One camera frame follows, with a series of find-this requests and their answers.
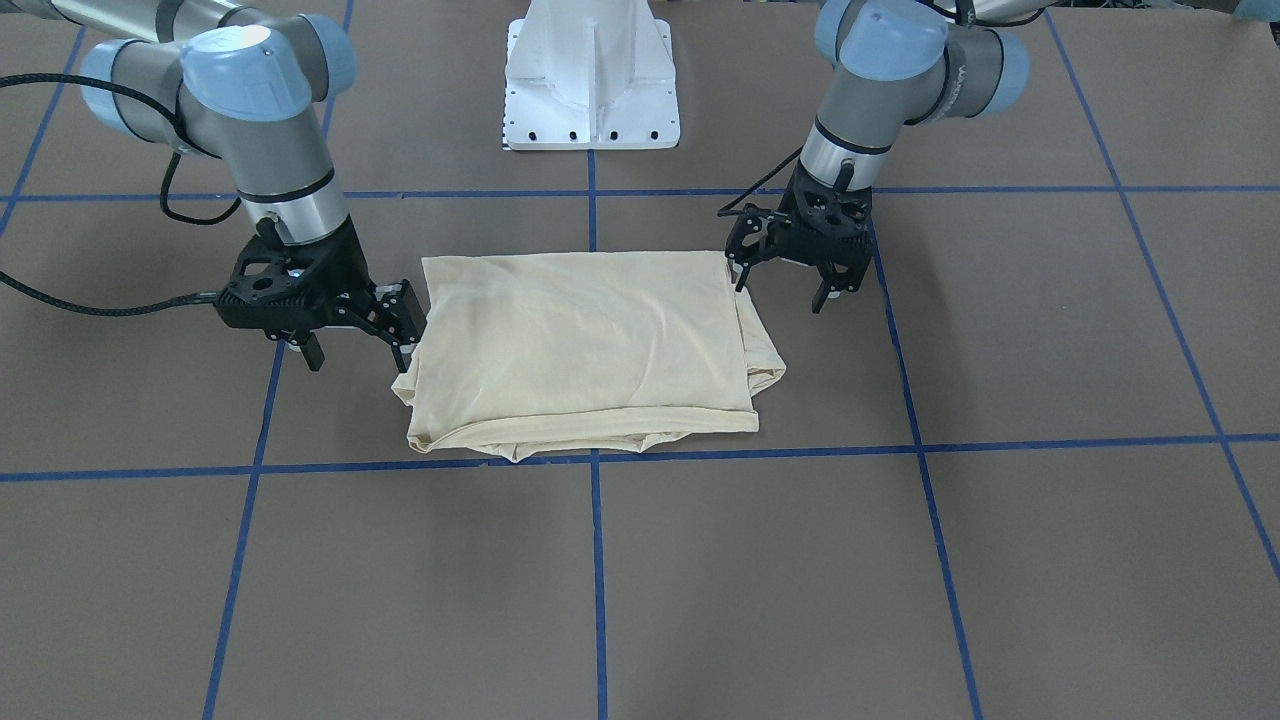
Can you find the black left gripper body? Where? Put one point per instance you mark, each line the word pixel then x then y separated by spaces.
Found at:
pixel 752 240

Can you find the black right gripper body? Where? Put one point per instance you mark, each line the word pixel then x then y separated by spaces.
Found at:
pixel 345 262

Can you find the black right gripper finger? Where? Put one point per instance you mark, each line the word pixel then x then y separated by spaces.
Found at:
pixel 393 313
pixel 306 344

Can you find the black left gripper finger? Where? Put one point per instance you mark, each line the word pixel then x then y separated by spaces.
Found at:
pixel 836 279
pixel 750 243

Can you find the beige long-sleeve graphic shirt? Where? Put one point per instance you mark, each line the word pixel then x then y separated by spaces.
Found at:
pixel 535 353

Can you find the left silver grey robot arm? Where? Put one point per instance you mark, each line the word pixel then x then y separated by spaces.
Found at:
pixel 895 64

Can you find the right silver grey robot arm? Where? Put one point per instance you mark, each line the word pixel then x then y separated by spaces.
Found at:
pixel 226 80

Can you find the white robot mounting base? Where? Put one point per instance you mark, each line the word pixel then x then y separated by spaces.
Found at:
pixel 590 75

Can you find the brown table mat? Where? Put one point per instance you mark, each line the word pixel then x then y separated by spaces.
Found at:
pixel 1028 471

